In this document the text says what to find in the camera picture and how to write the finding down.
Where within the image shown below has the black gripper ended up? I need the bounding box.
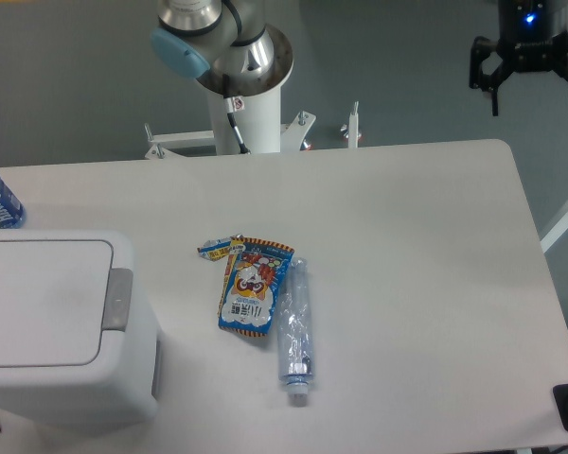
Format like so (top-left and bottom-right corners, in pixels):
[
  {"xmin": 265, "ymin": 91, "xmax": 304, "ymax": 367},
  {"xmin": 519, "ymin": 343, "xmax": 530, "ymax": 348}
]
[{"xmin": 469, "ymin": 0, "xmax": 568, "ymax": 117}]

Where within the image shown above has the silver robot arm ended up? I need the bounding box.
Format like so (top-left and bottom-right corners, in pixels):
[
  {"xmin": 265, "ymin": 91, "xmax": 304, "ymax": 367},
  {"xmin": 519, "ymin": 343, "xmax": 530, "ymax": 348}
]
[{"xmin": 151, "ymin": 1, "xmax": 568, "ymax": 113}]

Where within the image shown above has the white trash can lid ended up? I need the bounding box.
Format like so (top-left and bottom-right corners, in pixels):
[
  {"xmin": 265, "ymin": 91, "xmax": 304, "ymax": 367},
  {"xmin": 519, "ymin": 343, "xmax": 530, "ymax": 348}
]
[{"xmin": 0, "ymin": 240, "xmax": 113, "ymax": 368}]

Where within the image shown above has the white trash can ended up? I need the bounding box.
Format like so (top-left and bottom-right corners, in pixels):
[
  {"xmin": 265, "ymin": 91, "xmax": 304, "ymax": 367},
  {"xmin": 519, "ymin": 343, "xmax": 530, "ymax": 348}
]
[{"xmin": 0, "ymin": 229, "xmax": 162, "ymax": 427}]

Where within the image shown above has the colourful snack bag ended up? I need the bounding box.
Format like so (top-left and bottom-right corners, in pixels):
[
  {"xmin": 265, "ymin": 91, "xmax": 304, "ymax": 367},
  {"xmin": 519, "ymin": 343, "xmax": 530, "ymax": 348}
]
[{"xmin": 218, "ymin": 237, "xmax": 294, "ymax": 338}]

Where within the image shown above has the small yellow blue wrapper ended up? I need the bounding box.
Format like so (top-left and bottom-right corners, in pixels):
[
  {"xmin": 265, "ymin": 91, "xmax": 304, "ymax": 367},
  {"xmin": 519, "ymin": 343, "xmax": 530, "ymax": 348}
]
[{"xmin": 197, "ymin": 234, "xmax": 243, "ymax": 262}]

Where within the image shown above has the crushed clear plastic bottle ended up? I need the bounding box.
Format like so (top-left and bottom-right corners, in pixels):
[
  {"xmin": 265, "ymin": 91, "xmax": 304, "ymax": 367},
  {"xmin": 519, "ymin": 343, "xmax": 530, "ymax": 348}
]
[{"xmin": 276, "ymin": 257, "xmax": 315, "ymax": 408}]

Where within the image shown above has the grey lid push button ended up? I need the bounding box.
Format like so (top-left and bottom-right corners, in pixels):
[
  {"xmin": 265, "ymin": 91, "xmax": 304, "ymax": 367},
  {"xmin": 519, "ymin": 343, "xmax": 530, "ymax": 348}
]
[{"xmin": 101, "ymin": 268, "xmax": 133, "ymax": 332}]

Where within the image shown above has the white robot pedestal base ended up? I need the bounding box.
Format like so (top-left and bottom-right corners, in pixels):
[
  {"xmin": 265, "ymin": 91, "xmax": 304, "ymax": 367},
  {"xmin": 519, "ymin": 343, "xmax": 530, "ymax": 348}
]
[{"xmin": 143, "ymin": 70, "xmax": 364, "ymax": 161}]

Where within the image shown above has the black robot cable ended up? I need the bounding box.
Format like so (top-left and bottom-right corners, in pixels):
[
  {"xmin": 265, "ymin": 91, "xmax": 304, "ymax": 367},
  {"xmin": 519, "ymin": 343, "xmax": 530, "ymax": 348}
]
[{"xmin": 220, "ymin": 73, "xmax": 252, "ymax": 156}]

